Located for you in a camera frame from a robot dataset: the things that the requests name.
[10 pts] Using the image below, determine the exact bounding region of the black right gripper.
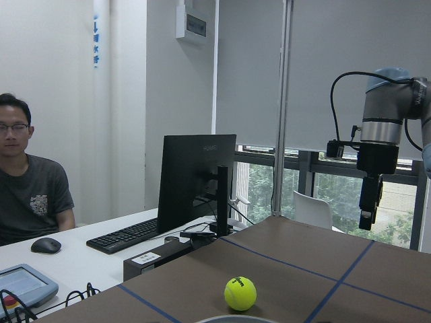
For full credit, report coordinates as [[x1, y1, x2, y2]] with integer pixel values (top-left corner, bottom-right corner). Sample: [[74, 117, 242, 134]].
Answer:
[[356, 143, 399, 230]]

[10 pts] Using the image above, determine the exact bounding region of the yellow Wilson 3 tennis ball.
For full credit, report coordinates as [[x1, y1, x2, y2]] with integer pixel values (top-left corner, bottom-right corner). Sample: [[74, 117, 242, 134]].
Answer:
[[224, 276, 257, 312]]

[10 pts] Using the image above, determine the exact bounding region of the tennis ball can holder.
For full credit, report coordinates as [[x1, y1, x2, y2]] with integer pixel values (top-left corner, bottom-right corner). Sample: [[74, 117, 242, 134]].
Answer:
[[198, 314, 269, 323]]

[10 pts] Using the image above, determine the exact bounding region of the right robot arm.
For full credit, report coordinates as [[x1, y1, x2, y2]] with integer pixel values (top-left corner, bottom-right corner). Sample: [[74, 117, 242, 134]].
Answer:
[[357, 67, 430, 230]]

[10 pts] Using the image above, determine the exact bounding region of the white chair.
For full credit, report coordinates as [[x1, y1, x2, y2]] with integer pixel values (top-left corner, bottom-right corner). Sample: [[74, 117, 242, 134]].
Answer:
[[294, 191, 333, 229]]

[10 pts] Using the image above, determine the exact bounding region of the black computer monitor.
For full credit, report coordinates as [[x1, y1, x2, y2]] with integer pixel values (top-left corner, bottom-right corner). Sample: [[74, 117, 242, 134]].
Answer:
[[158, 134, 236, 236]]

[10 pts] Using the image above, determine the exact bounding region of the black keyboard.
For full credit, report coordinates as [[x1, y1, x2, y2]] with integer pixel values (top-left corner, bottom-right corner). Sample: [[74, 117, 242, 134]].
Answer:
[[86, 218, 158, 254]]

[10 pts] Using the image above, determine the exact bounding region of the black computer mouse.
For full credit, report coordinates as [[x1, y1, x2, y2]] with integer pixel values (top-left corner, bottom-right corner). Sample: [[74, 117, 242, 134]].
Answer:
[[30, 238, 62, 254]]

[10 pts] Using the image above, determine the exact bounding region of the man in grey shirt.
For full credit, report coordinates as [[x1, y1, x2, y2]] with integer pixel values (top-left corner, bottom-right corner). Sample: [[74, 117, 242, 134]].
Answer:
[[1, 93, 76, 246]]

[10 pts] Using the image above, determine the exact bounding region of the grey teach pendant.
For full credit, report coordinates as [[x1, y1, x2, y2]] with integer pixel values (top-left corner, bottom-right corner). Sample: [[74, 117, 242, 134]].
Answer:
[[1, 264, 59, 308]]

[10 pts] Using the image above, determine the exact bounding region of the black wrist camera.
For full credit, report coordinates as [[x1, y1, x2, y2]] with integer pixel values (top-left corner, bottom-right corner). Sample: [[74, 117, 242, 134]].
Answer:
[[326, 139, 360, 159]]

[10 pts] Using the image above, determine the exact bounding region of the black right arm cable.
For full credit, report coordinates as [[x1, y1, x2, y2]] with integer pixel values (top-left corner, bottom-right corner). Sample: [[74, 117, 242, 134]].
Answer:
[[329, 70, 424, 151]]

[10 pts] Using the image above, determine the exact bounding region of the white electrical wall box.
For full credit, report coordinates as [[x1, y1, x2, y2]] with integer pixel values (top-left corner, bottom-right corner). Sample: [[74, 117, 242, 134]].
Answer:
[[175, 1, 207, 45]]

